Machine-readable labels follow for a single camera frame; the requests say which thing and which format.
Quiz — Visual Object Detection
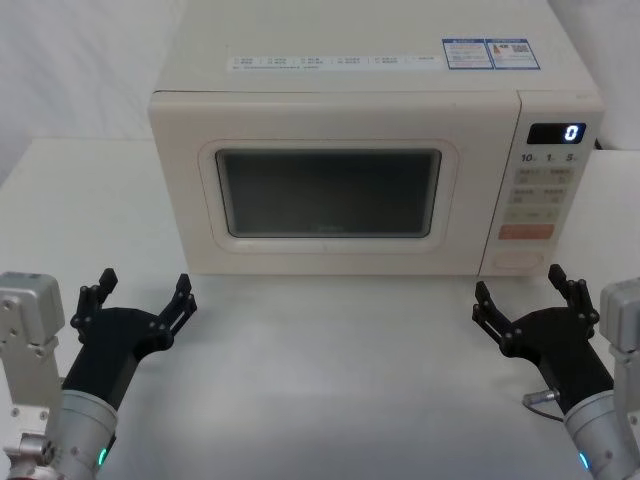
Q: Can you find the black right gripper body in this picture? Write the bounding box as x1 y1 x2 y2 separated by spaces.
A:
503 303 615 414

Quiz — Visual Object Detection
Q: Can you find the white curtain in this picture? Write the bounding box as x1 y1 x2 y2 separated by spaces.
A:
0 0 640 151

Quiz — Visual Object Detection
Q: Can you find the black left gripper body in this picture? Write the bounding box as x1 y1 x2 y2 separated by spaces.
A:
61 305 175 412

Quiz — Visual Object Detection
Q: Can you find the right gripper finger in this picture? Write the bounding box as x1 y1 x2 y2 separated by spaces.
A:
471 280 526 359
548 263 600 330

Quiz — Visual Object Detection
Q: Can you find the cream microwave oven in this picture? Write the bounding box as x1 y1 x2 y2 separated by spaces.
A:
147 0 607 278

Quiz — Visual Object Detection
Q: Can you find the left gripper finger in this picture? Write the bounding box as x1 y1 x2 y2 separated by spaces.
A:
70 268 120 345
148 273 199 351

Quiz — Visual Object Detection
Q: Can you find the white table cloth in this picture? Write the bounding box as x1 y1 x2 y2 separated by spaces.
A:
0 138 640 480

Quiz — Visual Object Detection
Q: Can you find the thin cable with silver plug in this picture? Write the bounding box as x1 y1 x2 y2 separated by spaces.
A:
522 391 570 417

